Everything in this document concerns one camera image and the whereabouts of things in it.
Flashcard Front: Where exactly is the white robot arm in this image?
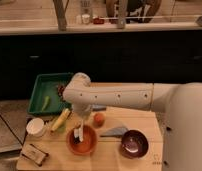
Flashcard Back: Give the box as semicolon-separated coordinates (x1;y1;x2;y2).
63;73;202;171

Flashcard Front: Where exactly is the wooden block with dark band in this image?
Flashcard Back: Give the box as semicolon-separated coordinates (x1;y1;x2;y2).
21;144;49;167

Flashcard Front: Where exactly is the red object on far counter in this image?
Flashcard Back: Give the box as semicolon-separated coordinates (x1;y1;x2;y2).
93;18;104;25

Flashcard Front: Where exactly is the white cup on far counter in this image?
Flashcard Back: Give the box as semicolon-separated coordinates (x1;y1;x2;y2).
82;14;90;24

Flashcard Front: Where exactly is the blue sponge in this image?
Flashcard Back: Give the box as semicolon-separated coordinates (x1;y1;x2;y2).
92;105;107;111

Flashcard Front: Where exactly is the green plastic tray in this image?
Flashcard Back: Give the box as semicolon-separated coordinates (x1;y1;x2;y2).
28;73;73;116

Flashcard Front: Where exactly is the yellow corn cob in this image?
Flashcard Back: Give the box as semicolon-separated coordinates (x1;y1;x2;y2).
51;108;70;132

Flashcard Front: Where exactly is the grey cloth piece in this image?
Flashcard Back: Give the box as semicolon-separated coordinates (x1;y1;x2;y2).
100;126;128;137

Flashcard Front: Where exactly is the white brush with black bristles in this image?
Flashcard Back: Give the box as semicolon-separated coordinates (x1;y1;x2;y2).
74;123;84;144

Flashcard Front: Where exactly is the green pepper in tray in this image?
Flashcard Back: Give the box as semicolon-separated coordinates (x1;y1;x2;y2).
41;96;50;111

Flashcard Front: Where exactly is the red bowl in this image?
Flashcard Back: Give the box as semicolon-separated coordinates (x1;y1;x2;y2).
66;125;98;156

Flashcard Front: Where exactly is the orange fruit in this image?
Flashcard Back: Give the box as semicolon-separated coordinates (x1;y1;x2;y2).
93;113;105;126

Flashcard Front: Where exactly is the dark purple bowl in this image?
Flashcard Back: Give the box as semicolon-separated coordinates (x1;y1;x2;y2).
120;130;149;158

